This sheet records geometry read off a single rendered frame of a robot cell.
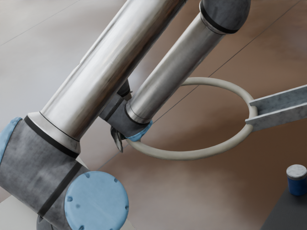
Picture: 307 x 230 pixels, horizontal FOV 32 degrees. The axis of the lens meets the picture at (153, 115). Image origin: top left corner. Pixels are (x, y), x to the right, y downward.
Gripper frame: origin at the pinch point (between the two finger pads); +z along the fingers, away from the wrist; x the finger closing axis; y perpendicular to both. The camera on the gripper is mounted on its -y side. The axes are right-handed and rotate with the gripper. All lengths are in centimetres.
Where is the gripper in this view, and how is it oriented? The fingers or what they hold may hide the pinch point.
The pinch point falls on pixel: (129, 145)
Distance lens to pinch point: 193.9
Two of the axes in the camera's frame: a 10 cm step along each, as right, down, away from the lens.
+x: 9.5, -2.7, 1.2
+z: 1.6, 8.1, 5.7
